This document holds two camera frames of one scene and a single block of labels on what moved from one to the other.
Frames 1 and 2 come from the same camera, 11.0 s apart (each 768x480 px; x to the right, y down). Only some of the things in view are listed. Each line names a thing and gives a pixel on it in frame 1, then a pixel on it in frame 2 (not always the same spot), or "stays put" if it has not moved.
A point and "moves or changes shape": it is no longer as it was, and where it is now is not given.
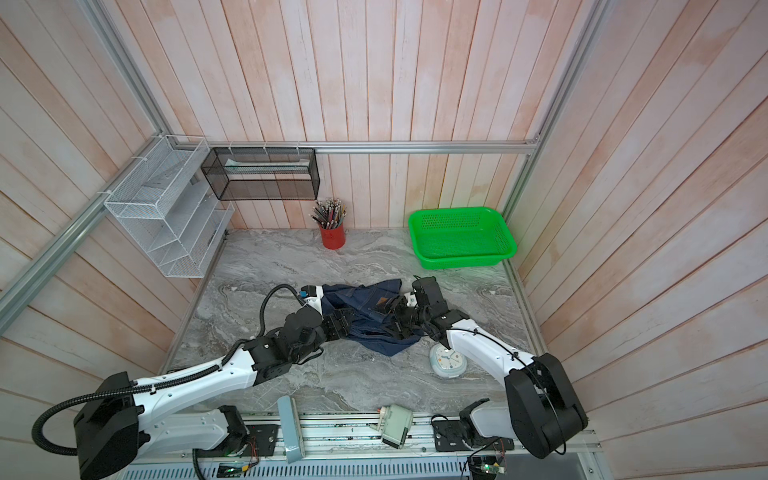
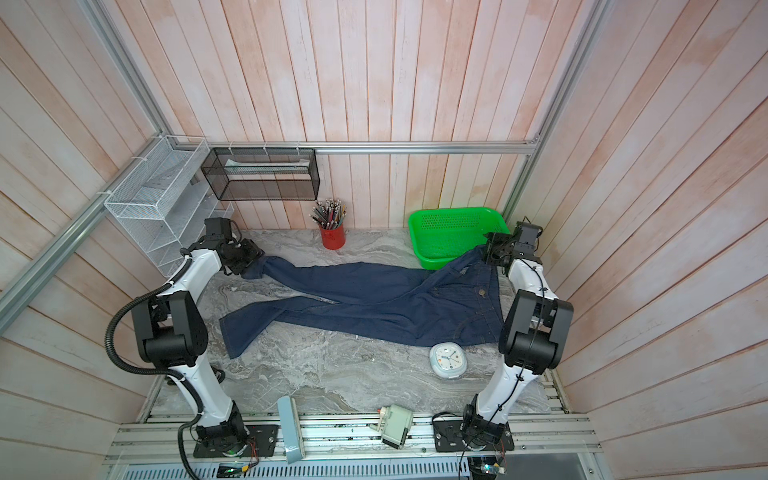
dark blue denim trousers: (368, 305) moves or changes shape
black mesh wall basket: (262, 173) stays put
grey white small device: (394, 422) stays put
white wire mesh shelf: (168, 205) stays put
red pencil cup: (333, 239) stays put
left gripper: (344, 327) to (253, 251)
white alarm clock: (446, 362) stays put
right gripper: (397, 304) to (497, 237)
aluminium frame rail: (442, 145) stays put
